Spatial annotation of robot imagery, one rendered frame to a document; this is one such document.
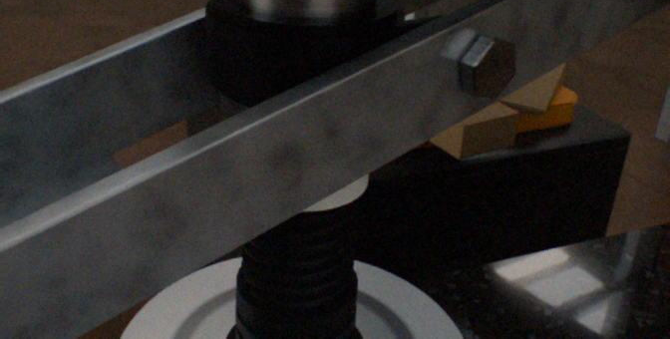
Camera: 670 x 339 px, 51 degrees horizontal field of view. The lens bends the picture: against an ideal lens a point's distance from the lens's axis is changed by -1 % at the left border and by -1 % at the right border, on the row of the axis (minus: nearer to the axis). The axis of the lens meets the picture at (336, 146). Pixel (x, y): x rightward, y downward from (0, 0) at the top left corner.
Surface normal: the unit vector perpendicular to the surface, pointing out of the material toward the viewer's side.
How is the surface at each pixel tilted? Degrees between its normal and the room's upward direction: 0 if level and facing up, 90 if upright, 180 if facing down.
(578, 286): 0
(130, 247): 90
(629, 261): 0
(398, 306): 0
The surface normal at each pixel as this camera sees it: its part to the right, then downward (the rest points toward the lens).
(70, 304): 0.55, 0.40
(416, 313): 0.05, -0.90
